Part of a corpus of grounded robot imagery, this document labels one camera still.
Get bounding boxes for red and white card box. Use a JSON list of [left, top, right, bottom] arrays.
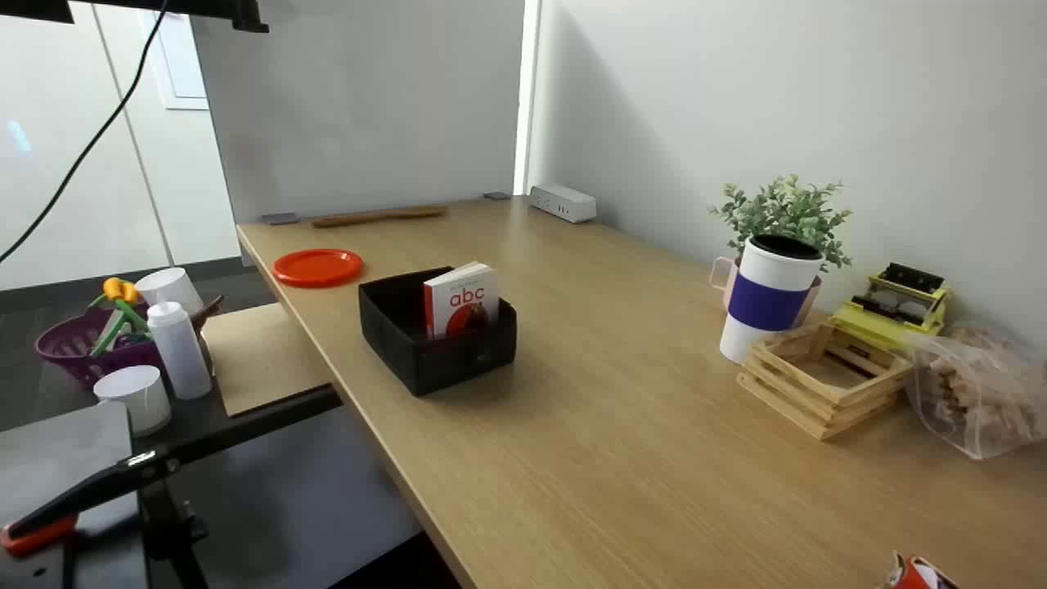
[[422, 259, 504, 345]]

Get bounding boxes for black fabric storage box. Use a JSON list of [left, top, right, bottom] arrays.
[[358, 264, 522, 400]]

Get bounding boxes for white power hub box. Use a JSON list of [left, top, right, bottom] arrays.
[[528, 181, 599, 227]]

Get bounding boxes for orange round plate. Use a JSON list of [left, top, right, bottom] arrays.
[[267, 247, 370, 291]]

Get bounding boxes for white cup with purple sleeve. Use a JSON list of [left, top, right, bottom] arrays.
[[717, 234, 826, 367]]

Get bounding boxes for light wooden board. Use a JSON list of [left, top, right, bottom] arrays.
[[195, 303, 337, 418]]

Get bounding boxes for green plant in pink pot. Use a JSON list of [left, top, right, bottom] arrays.
[[715, 175, 855, 298]]

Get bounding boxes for stacked wooden slat trays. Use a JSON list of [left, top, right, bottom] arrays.
[[733, 318, 915, 445]]

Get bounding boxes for white squeeze bottle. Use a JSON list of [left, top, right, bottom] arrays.
[[143, 298, 215, 403]]

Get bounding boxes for white mug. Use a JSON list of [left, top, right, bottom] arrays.
[[133, 264, 211, 320]]

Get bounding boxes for yellow and black toy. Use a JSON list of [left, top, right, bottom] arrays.
[[827, 259, 953, 358]]

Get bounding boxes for white upturned cup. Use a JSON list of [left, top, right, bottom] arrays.
[[92, 364, 176, 438]]

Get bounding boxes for yellow and green toy vegetable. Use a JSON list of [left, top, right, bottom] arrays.
[[89, 275, 155, 358]]

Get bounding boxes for purple plastic basket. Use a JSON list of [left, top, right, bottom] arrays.
[[33, 306, 167, 389]]

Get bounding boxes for clear plastic snack bag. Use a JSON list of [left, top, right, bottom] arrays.
[[904, 324, 1047, 462]]

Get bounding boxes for red snack packet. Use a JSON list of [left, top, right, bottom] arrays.
[[883, 551, 963, 589]]

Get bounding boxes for grey flat pad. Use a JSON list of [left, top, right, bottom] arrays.
[[0, 400, 142, 526]]

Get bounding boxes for black overhead mount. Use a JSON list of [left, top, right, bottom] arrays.
[[0, 0, 273, 34]]

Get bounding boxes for black hanging cable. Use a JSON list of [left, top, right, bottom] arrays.
[[0, 0, 175, 264]]

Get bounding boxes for orange tool handle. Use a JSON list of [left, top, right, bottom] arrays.
[[0, 514, 81, 561]]

